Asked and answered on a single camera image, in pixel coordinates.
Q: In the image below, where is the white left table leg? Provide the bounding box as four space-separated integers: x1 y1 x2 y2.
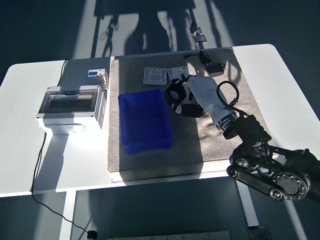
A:
58 191 76 240

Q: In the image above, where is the white right table leg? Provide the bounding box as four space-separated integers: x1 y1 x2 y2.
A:
234 177 260 228

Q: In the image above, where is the black power adapter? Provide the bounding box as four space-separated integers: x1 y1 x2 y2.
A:
205 62 225 77

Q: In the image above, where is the blue plastic box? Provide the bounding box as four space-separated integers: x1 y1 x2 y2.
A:
117 89 174 156

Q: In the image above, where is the grey-brown mat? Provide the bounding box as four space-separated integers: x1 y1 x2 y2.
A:
107 48 280 185

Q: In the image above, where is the blue and white circuit breaker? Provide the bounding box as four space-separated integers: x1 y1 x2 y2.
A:
86 68 110 85

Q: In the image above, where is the dark table foot plate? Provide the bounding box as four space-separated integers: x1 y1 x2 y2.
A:
246 224 272 240

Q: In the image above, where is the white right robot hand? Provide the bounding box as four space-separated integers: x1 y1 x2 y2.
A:
163 74 237 126

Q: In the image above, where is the white enclosure with clear lid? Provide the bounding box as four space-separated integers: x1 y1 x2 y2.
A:
35 83 109 136

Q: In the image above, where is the grey metal floor plate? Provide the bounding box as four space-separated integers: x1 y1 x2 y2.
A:
104 229 232 240

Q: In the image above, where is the grey socket panel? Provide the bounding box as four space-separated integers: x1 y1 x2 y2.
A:
142 66 168 86

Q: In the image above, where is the white socket panel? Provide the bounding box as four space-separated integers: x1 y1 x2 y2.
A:
166 65 192 85

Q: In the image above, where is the long black power cable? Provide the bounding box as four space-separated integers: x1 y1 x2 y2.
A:
30 132 89 235

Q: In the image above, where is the white table leg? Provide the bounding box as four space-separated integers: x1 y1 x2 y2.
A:
58 191 76 240
234 177 260 228

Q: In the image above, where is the short black cable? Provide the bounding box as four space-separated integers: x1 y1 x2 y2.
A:
57 59 70 87

